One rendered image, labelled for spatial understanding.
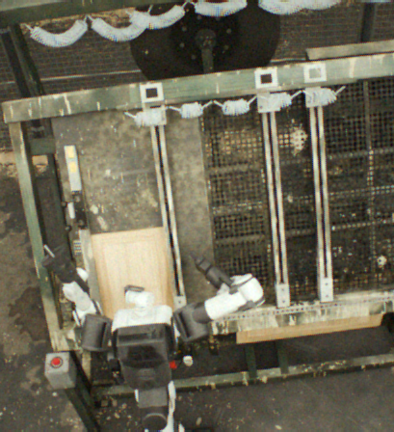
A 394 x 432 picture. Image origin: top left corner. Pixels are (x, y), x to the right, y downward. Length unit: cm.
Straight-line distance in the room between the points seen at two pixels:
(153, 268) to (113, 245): 24
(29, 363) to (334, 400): 204
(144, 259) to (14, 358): 160
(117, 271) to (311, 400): 155
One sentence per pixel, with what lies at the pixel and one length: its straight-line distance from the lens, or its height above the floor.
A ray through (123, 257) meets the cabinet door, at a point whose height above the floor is 118.
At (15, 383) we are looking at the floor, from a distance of 413.
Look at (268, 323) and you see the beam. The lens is 309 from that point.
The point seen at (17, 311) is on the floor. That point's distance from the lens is 443.
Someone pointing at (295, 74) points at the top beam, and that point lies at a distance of 275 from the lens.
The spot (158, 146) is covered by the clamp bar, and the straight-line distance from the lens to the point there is 279.
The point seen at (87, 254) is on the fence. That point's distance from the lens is 295.
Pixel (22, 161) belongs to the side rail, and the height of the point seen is 167.
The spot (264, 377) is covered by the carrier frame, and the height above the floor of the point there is 18.
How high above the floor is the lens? 347
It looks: 48 degrees down
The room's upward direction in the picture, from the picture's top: 9 degrees counter-clockwise
